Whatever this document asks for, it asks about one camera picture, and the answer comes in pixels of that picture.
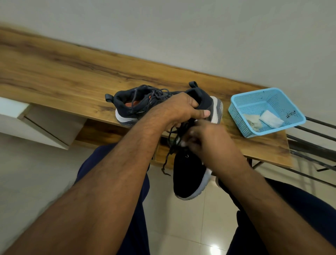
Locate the person's left hand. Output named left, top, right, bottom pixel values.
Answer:
left=151, top=92, right=211, bottom=132

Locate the person's right hand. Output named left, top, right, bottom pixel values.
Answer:
left=181, top=119, right=252, bottom=179

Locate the white wipe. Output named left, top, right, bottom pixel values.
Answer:
left=259, top=110, right=285, bottom=129

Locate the white drawer unit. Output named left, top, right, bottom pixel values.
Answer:
left=0, top=96, right=87, bottom=150

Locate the blue plastic basket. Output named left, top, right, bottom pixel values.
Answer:
left=228, top=87, right=307, bottom=139

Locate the black metal shoe rack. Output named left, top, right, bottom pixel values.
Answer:
left=246, top=116, right=336, bottom=188

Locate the person's left forearm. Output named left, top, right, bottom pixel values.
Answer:
left=2, top=118, right=171, bottom=255

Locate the used wipe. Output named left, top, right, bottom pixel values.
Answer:
left=243, top=113, right=263, bottom=132

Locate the wooden table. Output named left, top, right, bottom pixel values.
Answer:
left=0, top=27, right=293, bottom=170

